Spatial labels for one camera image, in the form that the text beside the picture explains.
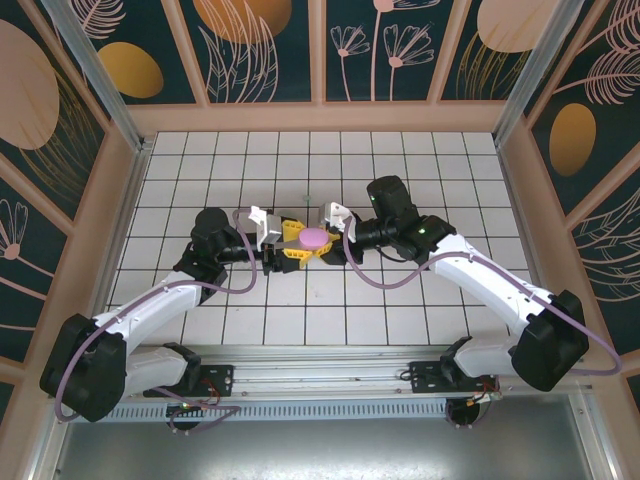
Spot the earbuds charging case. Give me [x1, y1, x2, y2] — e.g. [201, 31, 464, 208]
[298, 227, 334, 250]

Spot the grey metal sheet panel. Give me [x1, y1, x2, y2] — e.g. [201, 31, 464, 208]
[49, 418, 601, 480]

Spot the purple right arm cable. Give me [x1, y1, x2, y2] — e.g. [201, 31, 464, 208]
[341, 219, 623, 376]

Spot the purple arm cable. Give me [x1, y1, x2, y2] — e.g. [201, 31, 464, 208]
[341, 219, 623, 376]
[54, 208, 262, 435]

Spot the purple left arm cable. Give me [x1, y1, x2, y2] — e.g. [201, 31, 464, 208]
[54, 208, 262, 435]

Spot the aluminium side rail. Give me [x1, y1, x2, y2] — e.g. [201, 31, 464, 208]
[24, 142, 151, 480]
[497, 142, 619, 480]

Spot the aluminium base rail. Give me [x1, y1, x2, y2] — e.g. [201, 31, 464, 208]
[122, 343, 594, 401]

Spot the perforated metal cable duct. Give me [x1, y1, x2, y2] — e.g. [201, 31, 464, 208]
[107, 401, 454, 422]

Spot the red and black wire bundle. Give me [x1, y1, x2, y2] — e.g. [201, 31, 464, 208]
[198, 380, 222, 407]
[468, 377, 502, 402]

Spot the aluminium corner post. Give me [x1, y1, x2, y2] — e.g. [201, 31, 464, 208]
[492, 0, 586, 146]
[39, 0, 154, 154]

